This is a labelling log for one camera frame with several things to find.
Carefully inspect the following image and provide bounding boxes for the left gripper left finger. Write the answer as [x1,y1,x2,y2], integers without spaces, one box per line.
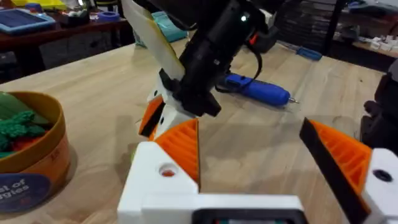
[117,118,200,224]

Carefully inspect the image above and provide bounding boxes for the blue flat tray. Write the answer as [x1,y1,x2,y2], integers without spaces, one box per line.
[0,8,57,35]

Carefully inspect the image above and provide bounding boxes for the teal box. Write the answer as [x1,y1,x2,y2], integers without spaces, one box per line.
[133,11,189,48]

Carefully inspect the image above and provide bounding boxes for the right wrist upright flat plate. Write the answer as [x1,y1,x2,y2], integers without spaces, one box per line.
[121,0,187,82]

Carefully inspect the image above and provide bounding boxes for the round tub with toys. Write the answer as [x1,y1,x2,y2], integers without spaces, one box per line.
[0,91,72,215]

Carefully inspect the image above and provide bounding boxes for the black shelf rack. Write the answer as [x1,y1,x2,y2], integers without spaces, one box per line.
[275,0,351,56]

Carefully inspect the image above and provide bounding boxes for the yellow box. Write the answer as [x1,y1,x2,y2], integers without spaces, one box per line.
[11,0,68,11]

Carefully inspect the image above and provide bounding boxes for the blue electric screwdriver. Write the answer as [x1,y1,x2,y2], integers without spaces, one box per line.
[217,73,300,107]

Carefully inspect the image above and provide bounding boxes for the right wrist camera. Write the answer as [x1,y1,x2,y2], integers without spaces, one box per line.
[239,0,280,54]

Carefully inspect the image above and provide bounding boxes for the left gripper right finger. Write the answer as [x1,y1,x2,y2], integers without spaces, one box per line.
[299,117,398,224]

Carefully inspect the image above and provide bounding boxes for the dark wooden side table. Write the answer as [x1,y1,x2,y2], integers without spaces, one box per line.
[0,17,135,85]

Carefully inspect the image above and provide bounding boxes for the workbench with small parts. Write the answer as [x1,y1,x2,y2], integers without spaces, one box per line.
[331,23,398,73]

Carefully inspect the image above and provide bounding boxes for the blue handled screwdriver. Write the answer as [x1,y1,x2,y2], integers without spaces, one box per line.
[277,40,323,62]

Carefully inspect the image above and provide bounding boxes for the blue tape roll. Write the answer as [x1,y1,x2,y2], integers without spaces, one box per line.
[97,11,121,23]

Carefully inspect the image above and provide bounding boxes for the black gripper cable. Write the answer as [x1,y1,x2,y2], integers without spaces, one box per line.
[214,40,264,93]

